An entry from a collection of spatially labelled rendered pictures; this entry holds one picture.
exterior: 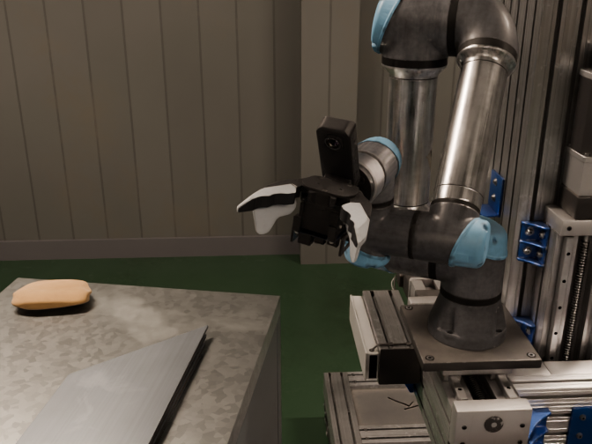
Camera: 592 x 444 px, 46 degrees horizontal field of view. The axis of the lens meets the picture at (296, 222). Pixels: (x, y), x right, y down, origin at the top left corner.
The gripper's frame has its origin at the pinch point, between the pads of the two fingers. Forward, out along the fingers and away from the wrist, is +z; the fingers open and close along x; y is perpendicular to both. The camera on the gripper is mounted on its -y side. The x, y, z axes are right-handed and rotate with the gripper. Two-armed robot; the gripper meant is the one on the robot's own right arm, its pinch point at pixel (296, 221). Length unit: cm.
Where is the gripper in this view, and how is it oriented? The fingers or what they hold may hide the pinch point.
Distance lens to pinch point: 79.1
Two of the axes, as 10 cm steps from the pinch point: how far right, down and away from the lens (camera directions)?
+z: -3.9, 3.4, -8.6
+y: -1.2, 9.0, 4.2
